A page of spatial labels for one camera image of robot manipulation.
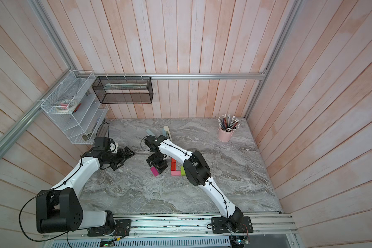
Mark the bundle of pencils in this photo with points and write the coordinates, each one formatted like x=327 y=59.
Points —
x=228 y=123

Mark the tape roll on shelf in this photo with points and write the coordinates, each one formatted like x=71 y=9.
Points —
x=66 y=105

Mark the lime green building block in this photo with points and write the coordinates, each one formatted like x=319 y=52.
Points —
x=183 y=172

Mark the pink pencil cup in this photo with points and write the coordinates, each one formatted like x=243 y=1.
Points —
x=224 y=136

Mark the black mesh basket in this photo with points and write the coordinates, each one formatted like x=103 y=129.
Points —
x=123 y=89

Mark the beige and grey stapler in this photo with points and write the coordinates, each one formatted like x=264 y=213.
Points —
x=166 y=132

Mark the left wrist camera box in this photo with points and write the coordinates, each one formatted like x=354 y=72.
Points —
x=104 y=144

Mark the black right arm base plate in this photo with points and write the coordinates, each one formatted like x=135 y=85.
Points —
x=221 y=225

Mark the magenta building block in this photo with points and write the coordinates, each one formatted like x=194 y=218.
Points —
x=154 y=171

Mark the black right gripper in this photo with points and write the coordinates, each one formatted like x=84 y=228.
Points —
x=160 y=168

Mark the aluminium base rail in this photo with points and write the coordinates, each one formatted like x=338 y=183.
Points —
x=205 y=224

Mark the red building block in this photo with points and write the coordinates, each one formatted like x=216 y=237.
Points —
x=173 y=165

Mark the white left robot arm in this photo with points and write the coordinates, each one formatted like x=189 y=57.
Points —
x=58 y=209

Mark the light pink building block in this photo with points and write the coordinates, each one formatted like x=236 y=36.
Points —
x=176 y=173

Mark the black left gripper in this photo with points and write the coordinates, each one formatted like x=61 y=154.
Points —
x=123 y=156

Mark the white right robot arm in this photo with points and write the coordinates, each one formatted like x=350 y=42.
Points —
x=198 y=174

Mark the white wire shelf rack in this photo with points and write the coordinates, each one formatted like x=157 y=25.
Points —
x=80 y=126

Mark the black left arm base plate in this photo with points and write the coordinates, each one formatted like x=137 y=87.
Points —
x=118 y=228

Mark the small blue-grey stapler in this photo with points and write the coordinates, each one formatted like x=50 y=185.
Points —
x=149 y=132

